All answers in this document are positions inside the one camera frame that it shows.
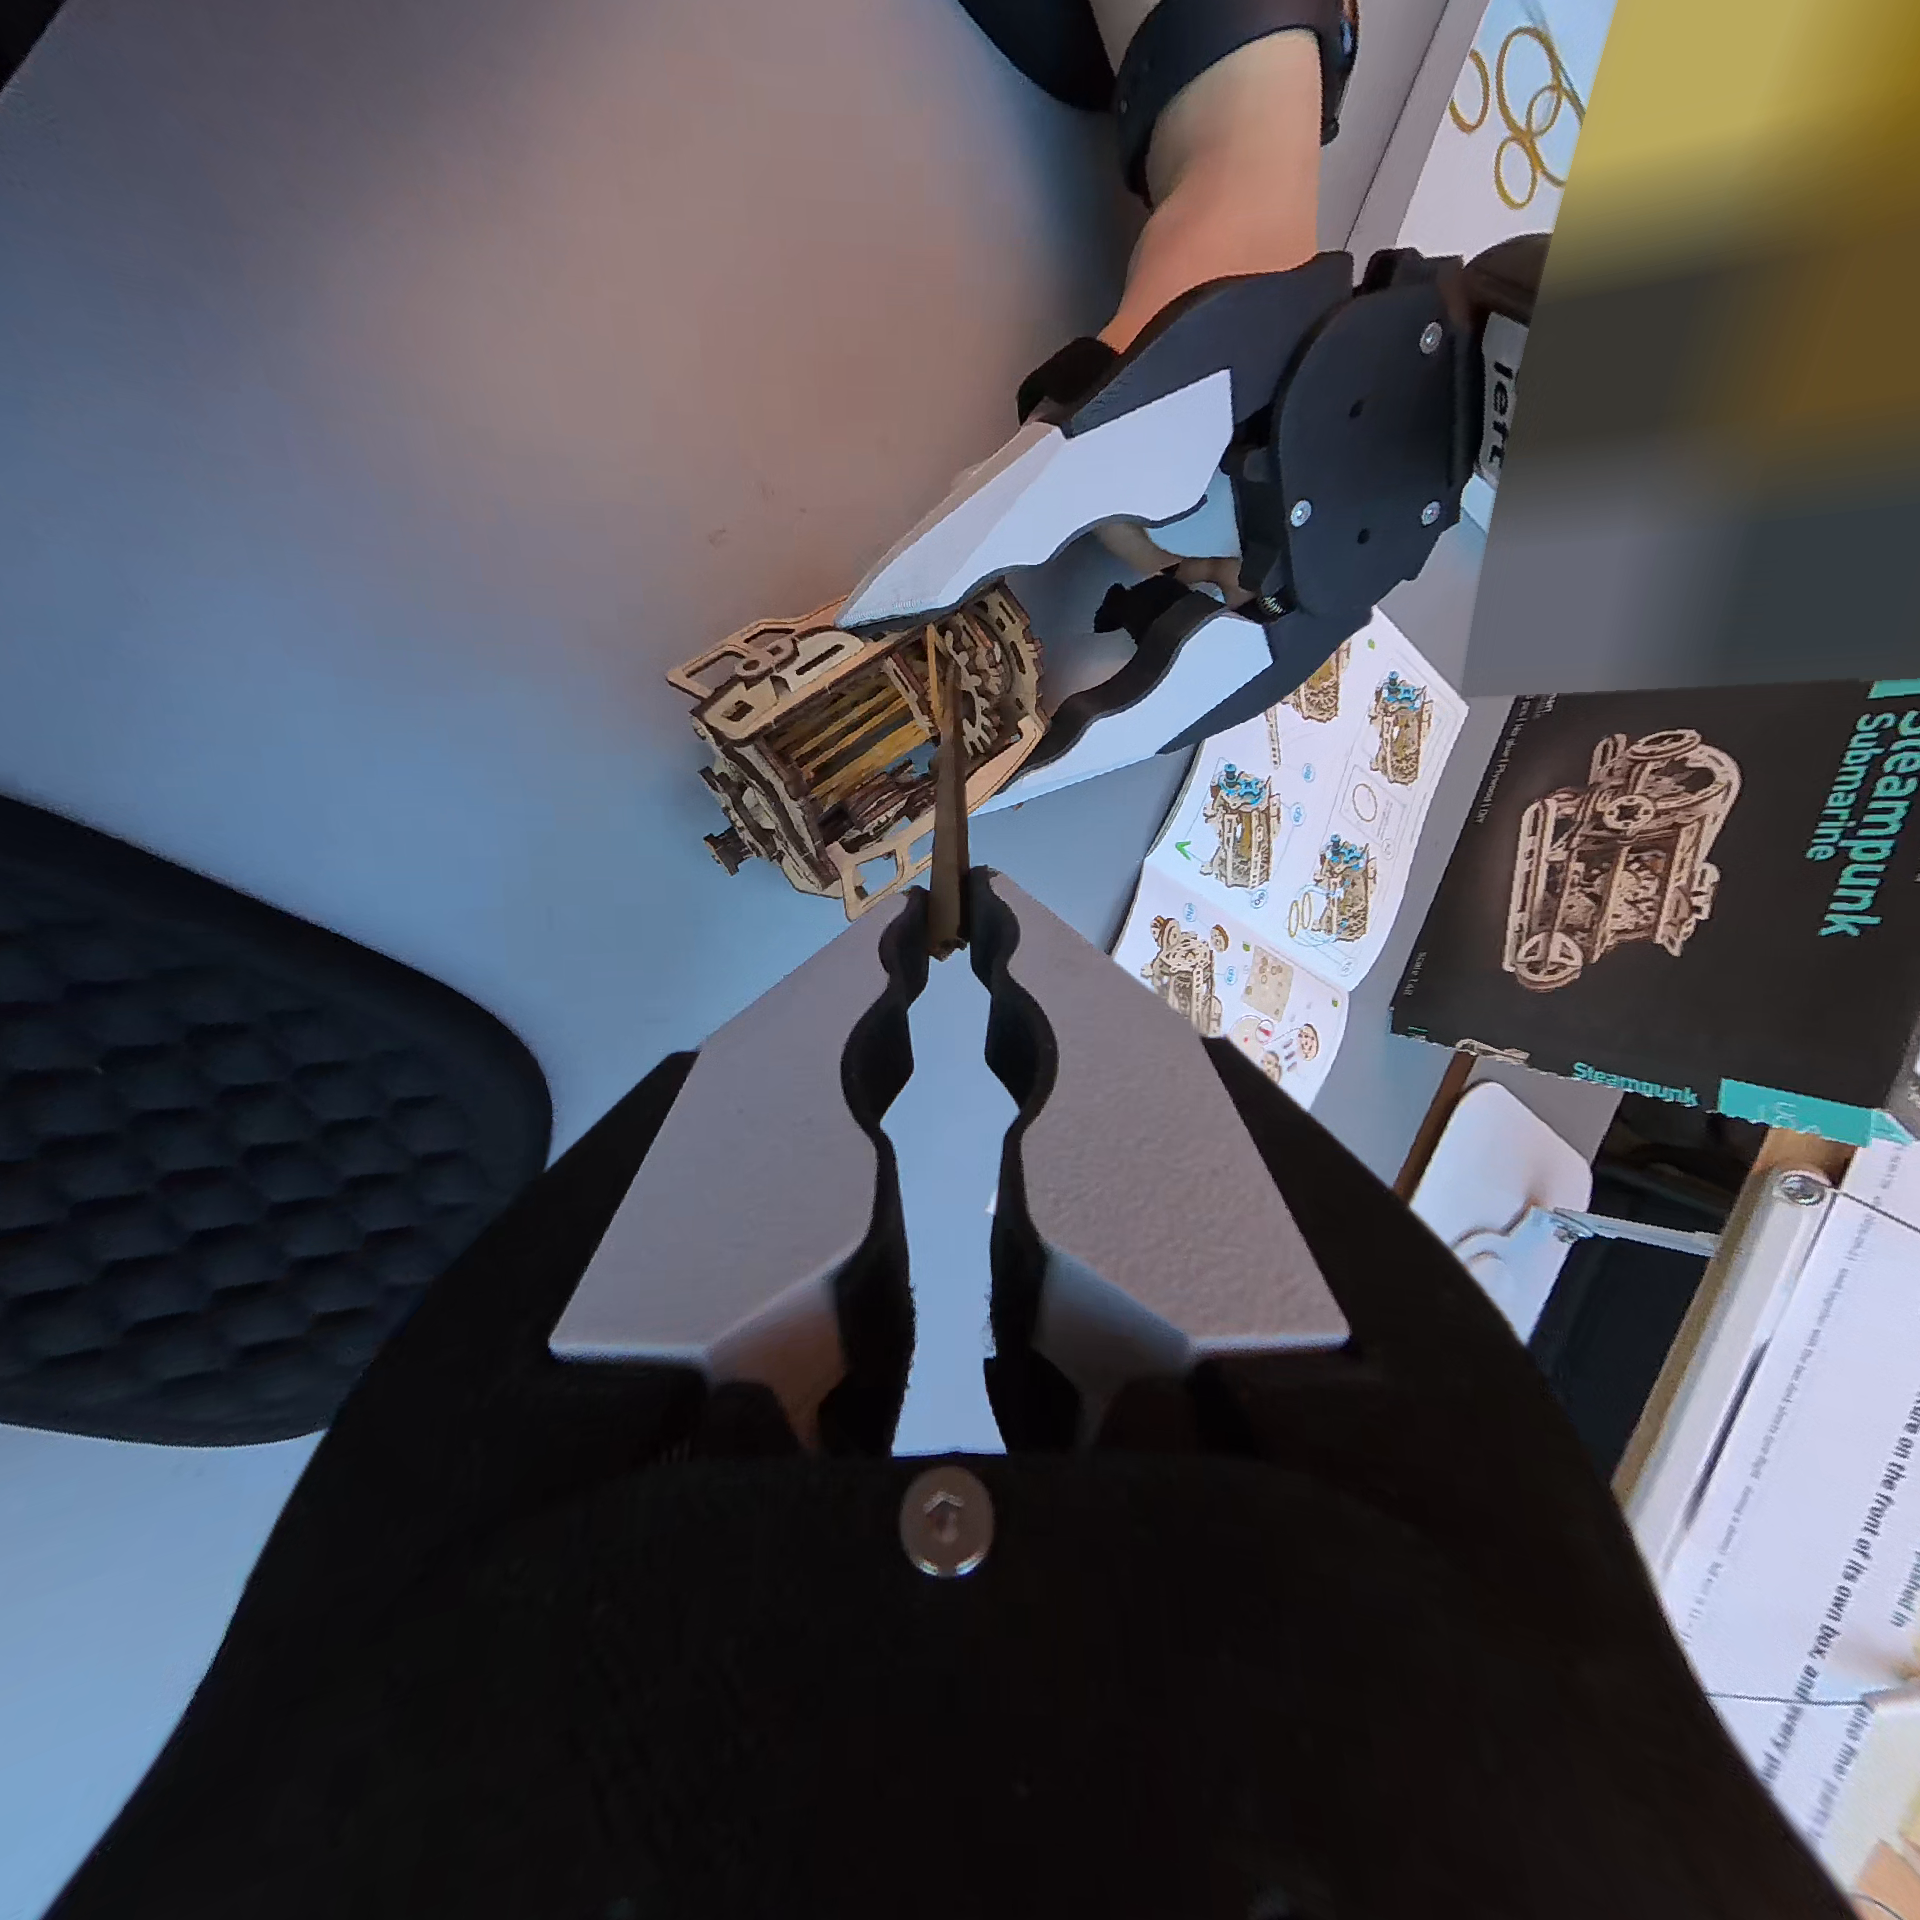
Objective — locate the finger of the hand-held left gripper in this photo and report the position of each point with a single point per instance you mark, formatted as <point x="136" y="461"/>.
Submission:
<point x="1201" y="692"/>
<point x="1049" y="495"/>

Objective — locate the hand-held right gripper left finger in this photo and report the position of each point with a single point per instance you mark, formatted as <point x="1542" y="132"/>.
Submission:
<point x="705" y="1202"/>

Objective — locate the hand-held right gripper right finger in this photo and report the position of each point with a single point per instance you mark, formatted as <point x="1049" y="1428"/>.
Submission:
<point x="1171" y="1185"/>

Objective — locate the thin wooden model part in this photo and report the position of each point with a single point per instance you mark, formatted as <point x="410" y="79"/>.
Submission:
<point x="948" y="811"/>

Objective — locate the wooden mechanical model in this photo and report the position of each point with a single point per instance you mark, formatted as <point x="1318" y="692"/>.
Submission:
<point x="795" y="751"/>

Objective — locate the black model kit box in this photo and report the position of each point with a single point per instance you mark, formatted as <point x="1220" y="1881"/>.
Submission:
<point x="1651" y="870"/>

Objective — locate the person's left hand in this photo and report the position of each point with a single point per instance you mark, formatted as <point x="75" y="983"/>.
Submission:
<point x="1229" y="225"/>

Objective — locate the illustrated instruction booklet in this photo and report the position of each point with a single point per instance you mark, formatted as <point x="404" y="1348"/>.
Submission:
<point x="1276" y="839"/>

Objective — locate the white cardboard tray box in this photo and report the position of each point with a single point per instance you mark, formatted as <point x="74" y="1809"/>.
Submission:
<point x="1425" y="196"/>

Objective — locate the white rounded stand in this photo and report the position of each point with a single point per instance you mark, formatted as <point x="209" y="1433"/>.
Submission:
<point x="1499" y="1185"/>

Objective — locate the group of yellow rubber bands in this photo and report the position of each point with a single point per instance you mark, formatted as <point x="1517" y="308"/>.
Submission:
<point x="1517" y="143"/>

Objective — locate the black mesh chair seat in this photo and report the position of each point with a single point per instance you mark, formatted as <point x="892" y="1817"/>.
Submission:
<point x="224" y="1142"/>

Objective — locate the printed paper sheet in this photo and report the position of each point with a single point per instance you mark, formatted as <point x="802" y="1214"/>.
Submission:
<point x="1814" y="1471"/>

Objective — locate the silver metal bracket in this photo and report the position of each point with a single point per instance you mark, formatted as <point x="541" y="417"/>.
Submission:
<point x="1634" y="1230"/>

